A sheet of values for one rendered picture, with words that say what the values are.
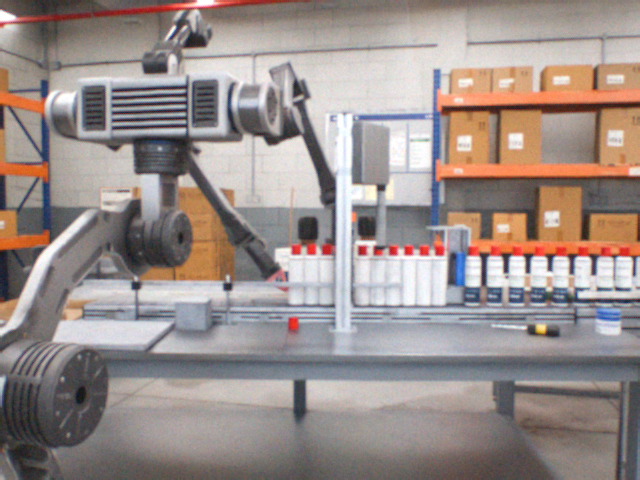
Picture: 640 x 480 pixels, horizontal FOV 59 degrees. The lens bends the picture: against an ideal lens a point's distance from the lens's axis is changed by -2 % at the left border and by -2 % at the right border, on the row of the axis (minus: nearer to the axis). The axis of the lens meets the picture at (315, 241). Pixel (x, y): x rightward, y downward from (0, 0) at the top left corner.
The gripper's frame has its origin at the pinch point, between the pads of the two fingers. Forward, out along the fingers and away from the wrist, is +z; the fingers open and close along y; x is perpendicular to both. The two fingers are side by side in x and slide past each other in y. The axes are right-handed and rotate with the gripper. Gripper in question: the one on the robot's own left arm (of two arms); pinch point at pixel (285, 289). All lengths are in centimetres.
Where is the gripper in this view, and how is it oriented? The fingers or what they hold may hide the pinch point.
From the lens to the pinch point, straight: 195.9
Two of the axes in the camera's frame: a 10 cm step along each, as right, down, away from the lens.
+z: 6.1, 7.9, 0.5
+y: 0.0, -0.6, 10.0
